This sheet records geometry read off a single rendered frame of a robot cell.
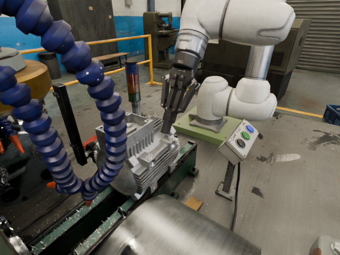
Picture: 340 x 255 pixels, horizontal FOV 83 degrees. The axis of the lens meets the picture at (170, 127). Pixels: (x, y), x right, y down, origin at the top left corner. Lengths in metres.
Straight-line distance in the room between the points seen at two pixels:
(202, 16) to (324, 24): 6.43
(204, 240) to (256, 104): 0.80
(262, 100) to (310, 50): 6.02
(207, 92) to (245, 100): 0.19
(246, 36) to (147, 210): 0.47
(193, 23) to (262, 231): 0.66
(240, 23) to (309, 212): 0.67
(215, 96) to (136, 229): 0.84
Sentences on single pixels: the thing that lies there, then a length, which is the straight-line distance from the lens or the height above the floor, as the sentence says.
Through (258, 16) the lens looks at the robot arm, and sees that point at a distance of 0.57.
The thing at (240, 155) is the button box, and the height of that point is 1.05.
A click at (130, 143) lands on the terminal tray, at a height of 1.12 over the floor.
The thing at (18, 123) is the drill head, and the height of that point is 1.16.
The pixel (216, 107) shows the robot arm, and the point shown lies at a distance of 1.03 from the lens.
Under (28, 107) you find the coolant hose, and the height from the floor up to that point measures 1.33.
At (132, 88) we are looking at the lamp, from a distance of 0.93.
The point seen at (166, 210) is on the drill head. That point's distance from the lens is 0.30.
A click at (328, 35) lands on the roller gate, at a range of 6.97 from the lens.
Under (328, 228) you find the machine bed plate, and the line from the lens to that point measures 0.87.
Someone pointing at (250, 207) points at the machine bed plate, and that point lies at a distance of 0.80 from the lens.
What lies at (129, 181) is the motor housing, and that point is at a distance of 0.64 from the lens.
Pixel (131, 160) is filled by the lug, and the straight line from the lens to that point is 0.49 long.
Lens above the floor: 1.40
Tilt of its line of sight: 31 degrees down
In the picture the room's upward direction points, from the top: straight up
